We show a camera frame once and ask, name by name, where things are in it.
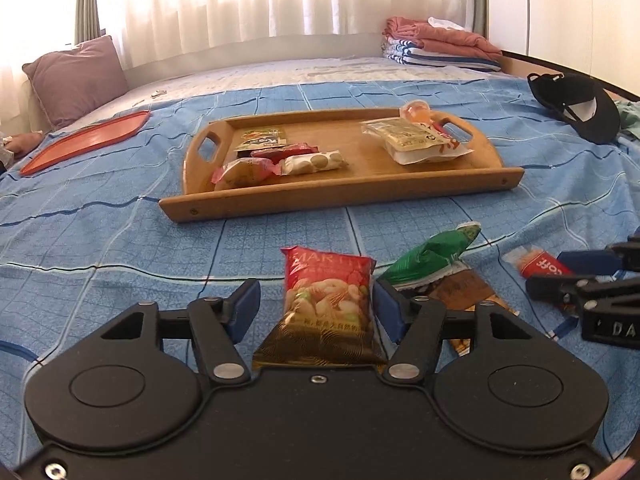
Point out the red biscuit packet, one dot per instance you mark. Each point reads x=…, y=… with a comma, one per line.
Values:
x=540, y=262

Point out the orange jelly cup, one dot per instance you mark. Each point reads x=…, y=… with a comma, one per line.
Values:
x=417, y=112

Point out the red nut snack packet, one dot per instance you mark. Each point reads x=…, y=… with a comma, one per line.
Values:
x=325, y=300

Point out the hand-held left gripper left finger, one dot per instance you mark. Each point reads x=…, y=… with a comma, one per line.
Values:
x=245, y=306

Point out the folded pink clothes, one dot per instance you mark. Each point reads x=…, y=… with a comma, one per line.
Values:
x=450, y=40

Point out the dark yellow-edged snack packet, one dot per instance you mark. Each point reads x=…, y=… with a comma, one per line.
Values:
x=465, y=290

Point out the white gold-dotted snack packet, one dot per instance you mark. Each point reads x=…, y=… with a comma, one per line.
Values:
x=315, y=161

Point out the white patterned mattress pad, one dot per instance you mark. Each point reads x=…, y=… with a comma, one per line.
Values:
x=300, y=72

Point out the purple pillow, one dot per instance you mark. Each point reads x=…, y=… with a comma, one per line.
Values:
x=75, y=80

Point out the blue plaid bedsheet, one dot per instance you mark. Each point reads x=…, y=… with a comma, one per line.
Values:
x=100, y=220

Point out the yellow packet with orange picture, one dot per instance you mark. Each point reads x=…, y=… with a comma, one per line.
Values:
x=262, y=136

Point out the white bun packet red print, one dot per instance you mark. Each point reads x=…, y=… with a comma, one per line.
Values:
x=425, y=156

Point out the white sheer curtain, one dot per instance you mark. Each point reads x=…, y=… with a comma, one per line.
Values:
x=35, y=10
x=275, y=0

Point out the white wardrobe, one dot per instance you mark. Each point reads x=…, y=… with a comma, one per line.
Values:
x=575, y=10

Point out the pink-ended bread packet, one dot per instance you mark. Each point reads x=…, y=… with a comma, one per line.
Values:
x=242, y=172

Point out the light green cloth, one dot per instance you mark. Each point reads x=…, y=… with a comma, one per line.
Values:
x=631, y=117

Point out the brown cloth bundle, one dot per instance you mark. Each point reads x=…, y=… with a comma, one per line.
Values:
x=22, y=144

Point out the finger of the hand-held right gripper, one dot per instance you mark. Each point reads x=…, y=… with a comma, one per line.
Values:
x=555, y=287
x=580, y=262

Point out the red snack bar packet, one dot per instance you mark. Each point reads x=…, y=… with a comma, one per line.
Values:
x=287, y=150

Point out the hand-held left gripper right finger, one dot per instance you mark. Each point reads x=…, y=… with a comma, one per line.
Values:
x=387, y=310

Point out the small white cloth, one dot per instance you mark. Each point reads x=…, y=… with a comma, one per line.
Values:
x=445, y=23

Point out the black cap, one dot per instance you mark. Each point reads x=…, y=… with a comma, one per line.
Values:
x=585, y=110

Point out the pale yellow snack packet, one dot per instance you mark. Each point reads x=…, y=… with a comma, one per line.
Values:
x=400, y=132

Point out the green snack packet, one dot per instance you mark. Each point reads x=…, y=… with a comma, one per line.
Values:
x=425, y=260

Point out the dark wooden bed frame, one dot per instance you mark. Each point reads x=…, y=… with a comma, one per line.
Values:
x=560, y=66

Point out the blue white striped towel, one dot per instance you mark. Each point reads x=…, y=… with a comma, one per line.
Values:
x=415, y=56

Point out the orange plastic tray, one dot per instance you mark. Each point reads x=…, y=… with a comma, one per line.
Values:
x=85, y=140

